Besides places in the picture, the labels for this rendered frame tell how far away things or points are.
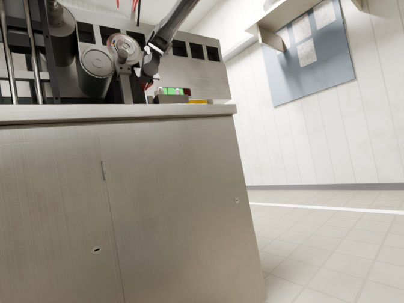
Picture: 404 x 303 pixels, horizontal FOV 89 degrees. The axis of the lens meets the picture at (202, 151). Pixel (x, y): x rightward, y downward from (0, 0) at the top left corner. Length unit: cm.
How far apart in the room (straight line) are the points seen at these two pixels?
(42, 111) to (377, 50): 303
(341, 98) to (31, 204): 303
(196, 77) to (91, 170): 117
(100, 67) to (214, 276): 92
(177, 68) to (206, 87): 26
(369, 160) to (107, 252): 286
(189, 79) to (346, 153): 223
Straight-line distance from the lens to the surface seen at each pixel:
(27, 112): 62
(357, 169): 311
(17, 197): 63
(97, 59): 102
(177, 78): 152
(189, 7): 80
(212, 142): 78
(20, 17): 96
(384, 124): 301
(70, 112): 62
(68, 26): 109
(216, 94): 166
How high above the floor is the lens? 70
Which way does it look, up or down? 2 degrees up
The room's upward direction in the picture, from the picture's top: 10 degrees counter-clockwise
